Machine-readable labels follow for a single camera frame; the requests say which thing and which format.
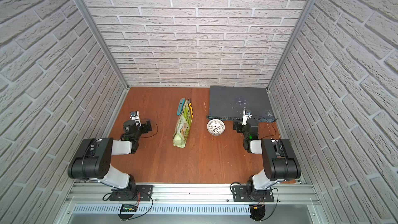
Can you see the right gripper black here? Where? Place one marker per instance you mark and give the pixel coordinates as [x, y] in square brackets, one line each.
[236, 125]

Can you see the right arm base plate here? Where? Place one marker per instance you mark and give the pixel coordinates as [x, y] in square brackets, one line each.
[244, 193]

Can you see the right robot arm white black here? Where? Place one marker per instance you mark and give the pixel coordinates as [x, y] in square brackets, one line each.
[279, 164]

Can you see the teal utility knife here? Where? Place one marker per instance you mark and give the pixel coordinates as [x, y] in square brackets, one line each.
[180, 106]

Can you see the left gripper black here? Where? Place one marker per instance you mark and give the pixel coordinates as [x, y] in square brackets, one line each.
[144, 126]

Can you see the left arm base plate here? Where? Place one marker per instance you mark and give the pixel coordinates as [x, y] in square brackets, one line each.
[139, 192]

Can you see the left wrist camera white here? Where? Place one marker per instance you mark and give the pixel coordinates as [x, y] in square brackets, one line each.
[135, 118]

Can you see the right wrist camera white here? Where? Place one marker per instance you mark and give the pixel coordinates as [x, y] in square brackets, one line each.
[246, 116]

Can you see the dark grey network switch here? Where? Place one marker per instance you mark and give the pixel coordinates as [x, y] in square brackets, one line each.
[229, 104]

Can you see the left green circuit board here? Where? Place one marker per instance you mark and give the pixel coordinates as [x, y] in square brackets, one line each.
[128, 208]

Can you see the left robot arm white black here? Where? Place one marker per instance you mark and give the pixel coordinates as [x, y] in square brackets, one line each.
[92, 162]

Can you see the yellow handled pliers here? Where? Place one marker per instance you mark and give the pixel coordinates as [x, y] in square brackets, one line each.
[190, 107]

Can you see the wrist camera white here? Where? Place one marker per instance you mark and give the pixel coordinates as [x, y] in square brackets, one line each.
[135, 118]
[246, 116]

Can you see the green oats bag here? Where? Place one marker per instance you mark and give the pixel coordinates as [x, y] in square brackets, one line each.
[183, 126]

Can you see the right black round connector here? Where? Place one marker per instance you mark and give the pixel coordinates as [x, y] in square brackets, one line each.
[257, 212]

